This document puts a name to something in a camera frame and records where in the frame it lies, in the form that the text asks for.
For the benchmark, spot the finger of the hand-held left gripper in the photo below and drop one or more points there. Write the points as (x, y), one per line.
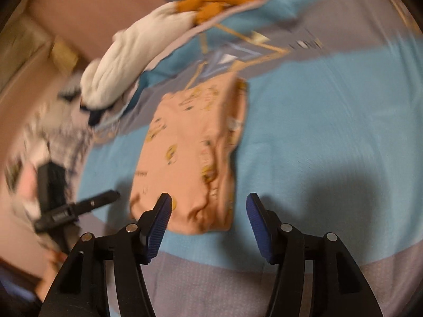
(99, 199)

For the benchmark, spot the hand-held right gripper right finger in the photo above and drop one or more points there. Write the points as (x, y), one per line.
(261, 228)

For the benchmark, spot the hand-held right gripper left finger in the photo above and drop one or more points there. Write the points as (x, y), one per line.
(158, 228)

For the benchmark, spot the pink cartoon print shirt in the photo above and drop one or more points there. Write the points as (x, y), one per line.
(178, 158)

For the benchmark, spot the blue grey printed blanket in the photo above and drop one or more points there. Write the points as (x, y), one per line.
(314, 122)

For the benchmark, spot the white plush goose toy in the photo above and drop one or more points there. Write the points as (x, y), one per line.
(132, 56)

